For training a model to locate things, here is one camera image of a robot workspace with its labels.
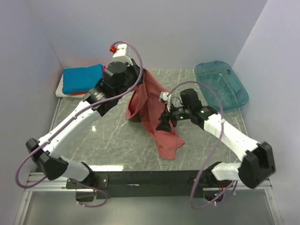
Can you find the teal plastic bin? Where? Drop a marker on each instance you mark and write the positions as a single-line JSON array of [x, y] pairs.
[[221, 79]]

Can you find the black base beam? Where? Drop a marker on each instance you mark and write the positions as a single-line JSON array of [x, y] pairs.
[[140, 183]]

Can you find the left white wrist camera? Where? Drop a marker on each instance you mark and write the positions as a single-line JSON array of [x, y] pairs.
[[120, 53]]

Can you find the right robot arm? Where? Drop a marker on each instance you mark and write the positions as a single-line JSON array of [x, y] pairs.
[[256, 160]]

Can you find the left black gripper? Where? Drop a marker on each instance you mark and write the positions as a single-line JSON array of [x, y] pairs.
[[136, 70]]

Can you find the folded blue t shirt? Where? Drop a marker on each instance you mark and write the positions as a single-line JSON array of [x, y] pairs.
[[81, 79]]

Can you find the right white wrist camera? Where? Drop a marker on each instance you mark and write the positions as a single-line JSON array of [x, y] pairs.
[[165, 97]]

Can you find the salmon pink t shirt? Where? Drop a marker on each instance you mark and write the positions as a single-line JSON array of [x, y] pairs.
[[145, 107]]

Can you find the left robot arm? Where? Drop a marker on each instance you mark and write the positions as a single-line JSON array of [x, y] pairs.
[[48, 150]]

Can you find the white board under stack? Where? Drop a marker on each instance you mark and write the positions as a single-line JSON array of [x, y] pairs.
[[60, 94]]

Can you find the folded orange t shirt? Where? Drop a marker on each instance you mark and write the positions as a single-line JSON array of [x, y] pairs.
[[78, 93]]

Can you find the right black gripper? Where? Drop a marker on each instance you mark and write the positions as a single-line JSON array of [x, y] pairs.
[[164, 118]]

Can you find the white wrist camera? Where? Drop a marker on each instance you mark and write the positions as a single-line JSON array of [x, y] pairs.
[[165, 97], [120, 53]]

